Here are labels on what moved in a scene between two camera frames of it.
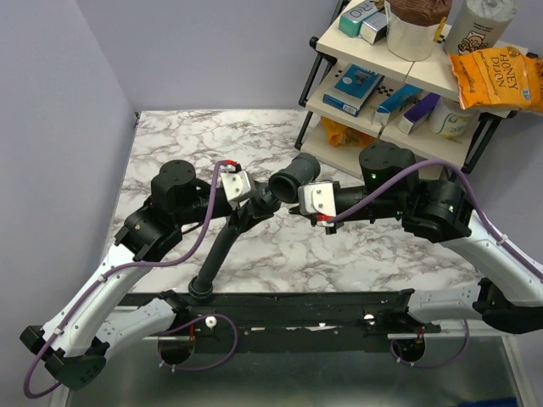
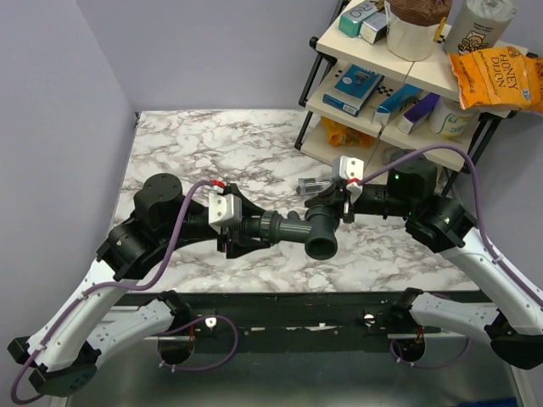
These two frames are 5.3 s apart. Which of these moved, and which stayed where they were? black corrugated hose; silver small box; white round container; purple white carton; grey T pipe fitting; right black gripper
Moved: black corrugated hose; grey T pipe fitting
Stayed: right black gripper; silver small box; white round container; purple white carton
